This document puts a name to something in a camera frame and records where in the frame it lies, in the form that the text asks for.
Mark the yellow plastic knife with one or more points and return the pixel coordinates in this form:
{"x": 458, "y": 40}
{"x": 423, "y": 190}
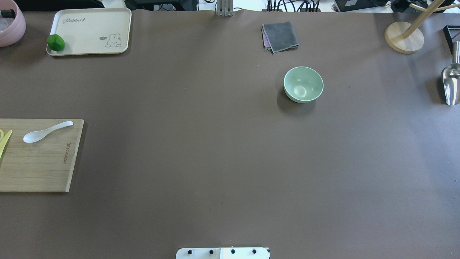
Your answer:
{"x": 4, "y": 142}

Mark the green lime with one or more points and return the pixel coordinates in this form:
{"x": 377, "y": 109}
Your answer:
{"x": 55, "y": 42}

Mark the bamboo cutting board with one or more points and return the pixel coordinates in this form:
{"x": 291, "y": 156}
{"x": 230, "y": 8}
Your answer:
{"x": 43, "y": 166}

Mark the beige rabbit tray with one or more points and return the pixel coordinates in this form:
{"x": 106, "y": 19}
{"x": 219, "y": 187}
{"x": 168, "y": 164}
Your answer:
{"x": 92, "y": 31}

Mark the light green bowl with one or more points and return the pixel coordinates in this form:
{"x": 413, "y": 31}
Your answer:
{"x": 303, "y": 84}

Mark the pink bowl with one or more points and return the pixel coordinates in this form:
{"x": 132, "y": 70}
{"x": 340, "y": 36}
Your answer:
{"x": 12, "y": 29}

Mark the white plastic spoon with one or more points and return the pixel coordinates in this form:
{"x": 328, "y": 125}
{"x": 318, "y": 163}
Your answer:
{"x": 36, "y": 136}

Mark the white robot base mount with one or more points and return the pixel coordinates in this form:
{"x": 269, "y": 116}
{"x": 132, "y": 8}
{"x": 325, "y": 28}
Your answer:
{"x": 246, "y": 252}

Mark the wooden mug tree stand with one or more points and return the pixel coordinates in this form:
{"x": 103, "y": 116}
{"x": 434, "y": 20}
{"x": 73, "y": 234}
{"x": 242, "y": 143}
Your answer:
{"x": 407, "y": 38}

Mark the aluminium frame post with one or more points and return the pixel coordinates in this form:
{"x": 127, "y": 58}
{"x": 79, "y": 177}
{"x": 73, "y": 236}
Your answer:
{"x": 224, "y": 8}

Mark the metal scoop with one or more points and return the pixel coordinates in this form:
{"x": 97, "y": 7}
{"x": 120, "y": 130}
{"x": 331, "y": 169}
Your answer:
{"x": 451, "y": 78}

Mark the folded grey cloth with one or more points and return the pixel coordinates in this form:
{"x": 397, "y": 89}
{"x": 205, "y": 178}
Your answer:
{"x": 279, "y": 37}

